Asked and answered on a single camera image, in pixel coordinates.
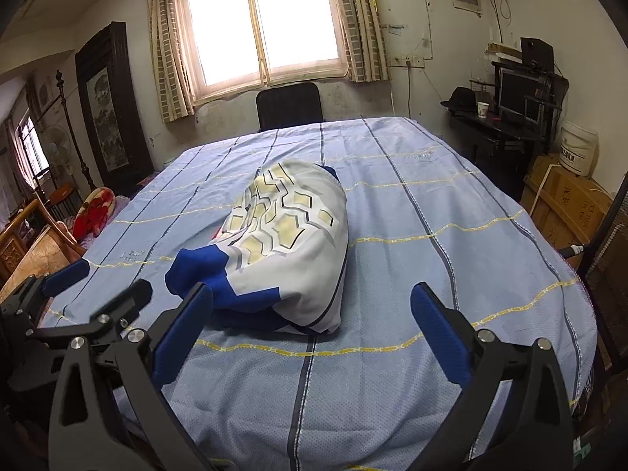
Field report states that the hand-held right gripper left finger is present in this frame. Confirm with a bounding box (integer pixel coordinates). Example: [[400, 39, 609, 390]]
[[47, 282, 215, 471]]

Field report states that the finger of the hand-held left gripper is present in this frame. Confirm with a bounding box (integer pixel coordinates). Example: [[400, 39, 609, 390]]
[[27, 279, 153, 349], [10, 259, 91, 315]]

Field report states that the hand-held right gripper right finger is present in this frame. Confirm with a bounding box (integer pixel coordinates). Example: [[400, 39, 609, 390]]
[[409, 282, 575, 471]]

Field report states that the blue white red hooded jacket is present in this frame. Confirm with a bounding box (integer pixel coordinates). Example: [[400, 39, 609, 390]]
[[165, 159, 349, 335]]

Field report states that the carved wooden chair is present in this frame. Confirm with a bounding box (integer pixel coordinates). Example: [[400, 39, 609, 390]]
[[0, 199, 86, 300]]

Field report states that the round wooden stool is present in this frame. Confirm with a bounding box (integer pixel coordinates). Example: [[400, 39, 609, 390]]
[[46, 184, 82, 217]]

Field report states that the white electric fan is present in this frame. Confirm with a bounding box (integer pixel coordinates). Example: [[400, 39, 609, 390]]
[[42, 124, 74, 177]]

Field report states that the small barred window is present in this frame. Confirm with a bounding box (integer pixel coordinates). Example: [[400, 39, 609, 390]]
[[15, 118, 52, 187]]

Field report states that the light blue checked bedsheet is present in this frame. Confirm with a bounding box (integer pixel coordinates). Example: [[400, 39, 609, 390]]
[[39, 117, 597, 471]]

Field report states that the dark wooden coat stand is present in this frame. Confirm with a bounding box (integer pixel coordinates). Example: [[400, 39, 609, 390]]
[[29, 71, 96, 192]]

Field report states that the dark framed landscape painting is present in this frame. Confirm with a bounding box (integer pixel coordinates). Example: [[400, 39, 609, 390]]
[[75, 21, 154, 197]]

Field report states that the brown cardboard box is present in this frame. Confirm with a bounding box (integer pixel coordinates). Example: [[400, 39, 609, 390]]
[[520, 154, 614, 256]]

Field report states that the black desk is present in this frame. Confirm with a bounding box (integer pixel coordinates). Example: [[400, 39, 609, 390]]
[[449, 105, 560, 197]]

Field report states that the white plastic bucket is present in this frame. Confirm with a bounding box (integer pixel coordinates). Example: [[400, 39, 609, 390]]
[[559, 120, 600, 177]]

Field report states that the black hat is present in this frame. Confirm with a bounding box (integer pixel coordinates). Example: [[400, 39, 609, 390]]
[[440, 87, 479, 110]]

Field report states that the beige brick-pattern curtain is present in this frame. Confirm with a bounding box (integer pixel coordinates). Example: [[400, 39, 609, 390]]
[[326, 0, 392, 83], [144, 0, 194, 123]]

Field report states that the black computer monitor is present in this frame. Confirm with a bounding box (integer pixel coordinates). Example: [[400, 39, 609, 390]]
[[499, 69, 545, 123]]

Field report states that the black office chair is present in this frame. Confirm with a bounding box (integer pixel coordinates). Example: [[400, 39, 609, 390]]
[[256, 82, 325, 132]]

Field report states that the large window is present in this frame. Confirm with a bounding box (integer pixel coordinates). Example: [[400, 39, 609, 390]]
[[172, 0, 354, 106]]

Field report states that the black speaker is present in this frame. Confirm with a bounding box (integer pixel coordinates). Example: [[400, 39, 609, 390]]
[[520, 37, 555, 70]]

